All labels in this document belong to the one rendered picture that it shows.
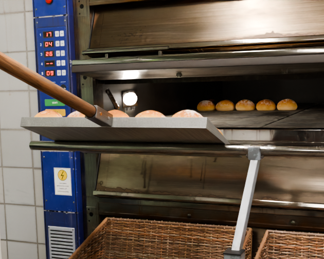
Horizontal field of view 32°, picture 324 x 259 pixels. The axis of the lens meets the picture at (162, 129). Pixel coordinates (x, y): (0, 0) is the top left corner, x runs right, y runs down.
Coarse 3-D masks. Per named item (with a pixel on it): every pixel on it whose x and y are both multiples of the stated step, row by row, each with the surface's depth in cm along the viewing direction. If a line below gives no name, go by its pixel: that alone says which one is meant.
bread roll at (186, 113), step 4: (180, 112) 143; (184, 112) 142; (188, 112) 142; (192, 112) 142; (196, 112) 142; (172, 116) 144; (176, 116) 143; (180, 116) 142; (184, 116) 141; (188, 116) 141; (192, 116) 141; (196, 116) 141; (200, 116) 141
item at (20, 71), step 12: (0, 60) 105; (12, 60) 109; (12, 72) 110; (24, 72) 112; (36, 72) 117; (36, 84) 117; (48, 84) 120; (60, 96) 125; (72, 96) 129; (84, 108) 134
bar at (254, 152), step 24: (48, 144) 173; (72, 144) 170; (96, 144) 166; (120, 144) 163; (144, 144) 160; (168, 144) 158; (192, 144) 155; (216, 144) 152; (240, 144) 150; (240, 216) 137; (240, 240) 132
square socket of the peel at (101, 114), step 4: (96, 108) 139; (100, 108) 141; (96, 112) 139; (100, 112) 141; (104, 112) 143; (108, 112) 145; (96, 116) 139; (100, 116) 141; (104, 116) 143; (108, 116) 145; (112, 116) 147; (92, 120) 142; (96, 120) 141; (100, 120) 141; (104, 120) 143; (108, 120) 145; (100, 124) 146; (104, 124) 145; (108, 124) 145
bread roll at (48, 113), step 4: (40, 112) 159; (44, 112) 158; (48, 112) 158; (52, 112) 158; (56, 112) 158; (36, 116) 158; (40, 116) 157; (44, 116) 157; (48, 116) 157; (52, 116) 157; (56, 116) 157; (60, 116) 158
